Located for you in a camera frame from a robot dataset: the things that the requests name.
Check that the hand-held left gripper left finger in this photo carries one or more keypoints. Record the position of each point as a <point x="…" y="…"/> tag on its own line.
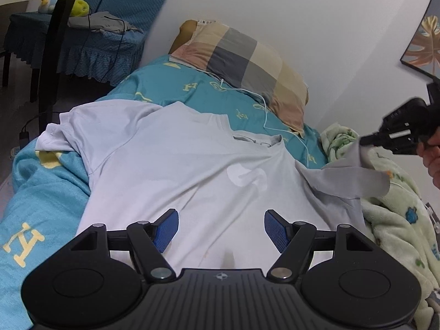
<point x="166" y="228"/>

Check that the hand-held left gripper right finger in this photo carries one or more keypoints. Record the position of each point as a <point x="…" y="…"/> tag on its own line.
<point x="276" y="230"/>

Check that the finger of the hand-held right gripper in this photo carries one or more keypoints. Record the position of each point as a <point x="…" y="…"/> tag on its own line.
<point x="373" y="140"/>

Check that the white t-shirt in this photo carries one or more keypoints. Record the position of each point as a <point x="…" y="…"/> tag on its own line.
<point x="172" y="165"/>

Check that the person's right hand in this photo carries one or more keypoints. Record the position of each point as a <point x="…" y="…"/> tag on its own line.
<point x="431" y="158"/>

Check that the green fleece printed blanket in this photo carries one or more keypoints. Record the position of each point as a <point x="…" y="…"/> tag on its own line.
<point x="395" y="220"/>

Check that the teal printed bed sheet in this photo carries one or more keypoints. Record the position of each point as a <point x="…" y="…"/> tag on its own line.
<point x="41" y="185"/>

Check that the checkered pillow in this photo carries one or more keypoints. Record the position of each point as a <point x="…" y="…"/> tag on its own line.
<point x="247" y="62"/>

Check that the black power adapter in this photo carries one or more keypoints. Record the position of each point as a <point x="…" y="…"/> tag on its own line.
<point x="24" y="139"/>

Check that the white power strip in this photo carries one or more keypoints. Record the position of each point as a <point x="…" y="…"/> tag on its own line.
<point x="15" y="153"/>

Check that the blue covered chair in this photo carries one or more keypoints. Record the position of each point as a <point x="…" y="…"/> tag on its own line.
<point x="27" y="37"/>
<point x="113" y="51"/>

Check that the white table with black legs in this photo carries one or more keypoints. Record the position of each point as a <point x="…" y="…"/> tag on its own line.
<point x="51" y="75"/>

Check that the brown pillow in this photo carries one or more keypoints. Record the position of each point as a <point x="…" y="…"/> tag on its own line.
<point x="180" y="36"/>

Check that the grey cloth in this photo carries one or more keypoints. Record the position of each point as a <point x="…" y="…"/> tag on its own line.
<point x="99" y="22"/>

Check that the green plush toy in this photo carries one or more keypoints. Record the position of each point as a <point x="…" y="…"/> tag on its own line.
<point x="80" y="8"/>

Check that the yellow duck toy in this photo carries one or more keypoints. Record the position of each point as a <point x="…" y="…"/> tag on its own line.
<point x="44" y="6"/>

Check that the leaf wall picture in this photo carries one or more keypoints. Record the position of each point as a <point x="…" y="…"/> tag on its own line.
<point x="424" y="41"/>

